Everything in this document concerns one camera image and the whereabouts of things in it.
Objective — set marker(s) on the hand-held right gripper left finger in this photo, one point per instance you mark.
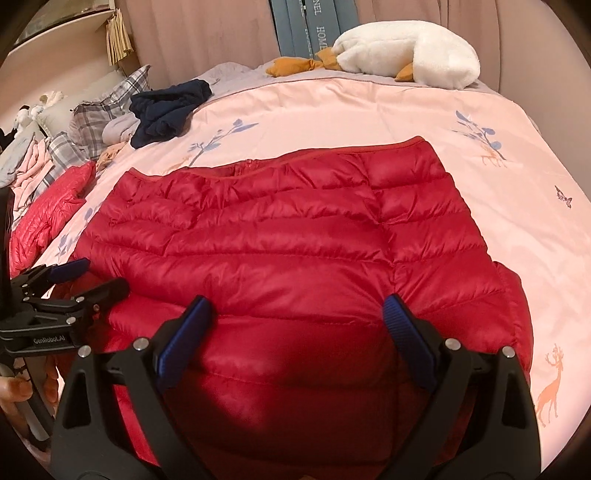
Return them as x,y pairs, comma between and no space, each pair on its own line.
184,341

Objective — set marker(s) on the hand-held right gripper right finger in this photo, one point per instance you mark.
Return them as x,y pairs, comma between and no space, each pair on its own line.
408,341

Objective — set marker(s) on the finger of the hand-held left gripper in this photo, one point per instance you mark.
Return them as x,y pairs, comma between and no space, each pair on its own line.
69,270
106,290

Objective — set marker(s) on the red quilted down jacket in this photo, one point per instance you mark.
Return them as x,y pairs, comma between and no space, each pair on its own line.
300,240

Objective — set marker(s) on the person's left hand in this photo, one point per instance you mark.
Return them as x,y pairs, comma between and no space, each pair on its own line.
16,390

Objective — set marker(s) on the light red padded jacket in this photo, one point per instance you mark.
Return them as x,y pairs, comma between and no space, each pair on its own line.
51,203

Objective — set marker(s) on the pink garment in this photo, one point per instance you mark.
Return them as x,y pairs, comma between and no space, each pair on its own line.
32,166

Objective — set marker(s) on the peach soft toy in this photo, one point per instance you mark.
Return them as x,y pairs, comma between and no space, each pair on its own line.
110,157

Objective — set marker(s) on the grey garment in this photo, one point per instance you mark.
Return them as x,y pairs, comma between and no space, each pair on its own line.
117,129

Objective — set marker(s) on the plaid pillow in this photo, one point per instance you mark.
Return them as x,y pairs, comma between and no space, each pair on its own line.
90,122

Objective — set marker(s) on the small plush toys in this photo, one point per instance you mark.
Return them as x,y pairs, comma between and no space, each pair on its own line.
27,115

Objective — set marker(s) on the navy blue garment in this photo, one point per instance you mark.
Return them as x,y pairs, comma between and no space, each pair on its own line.
171,104

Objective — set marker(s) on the beige hanging tassel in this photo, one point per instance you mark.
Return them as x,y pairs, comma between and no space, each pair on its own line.
117,41

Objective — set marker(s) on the pale printed bed cover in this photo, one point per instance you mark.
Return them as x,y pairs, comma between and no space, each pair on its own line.
346,110

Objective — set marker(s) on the white plush goose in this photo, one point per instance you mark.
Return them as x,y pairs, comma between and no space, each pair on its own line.
415,50

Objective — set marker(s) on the white wall shelf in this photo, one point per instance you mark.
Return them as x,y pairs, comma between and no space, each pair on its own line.
60,34

